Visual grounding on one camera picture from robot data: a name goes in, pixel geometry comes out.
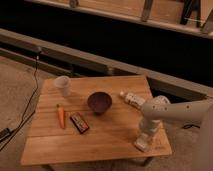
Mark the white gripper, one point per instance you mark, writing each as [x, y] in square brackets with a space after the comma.
[149, 127]

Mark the white sponge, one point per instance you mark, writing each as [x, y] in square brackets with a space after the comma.
[143, 142]

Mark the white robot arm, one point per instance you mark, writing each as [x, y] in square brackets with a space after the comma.
[196, 112]

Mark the dark ceramic bowl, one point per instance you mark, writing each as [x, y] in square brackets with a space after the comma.
[99, 102]

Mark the white plastic bottle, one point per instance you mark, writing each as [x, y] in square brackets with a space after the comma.
[132, 99]

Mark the wooden table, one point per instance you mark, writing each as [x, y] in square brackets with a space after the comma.
[110, 136]

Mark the red black snack packet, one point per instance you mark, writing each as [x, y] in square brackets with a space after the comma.
[79, 122]

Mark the orange carrot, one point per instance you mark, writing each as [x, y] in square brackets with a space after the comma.
[61, 116]

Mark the white paper cup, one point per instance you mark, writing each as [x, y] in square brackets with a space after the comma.
[62, 83]

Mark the black power adapter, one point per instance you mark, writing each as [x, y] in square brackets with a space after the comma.
[5, 133]

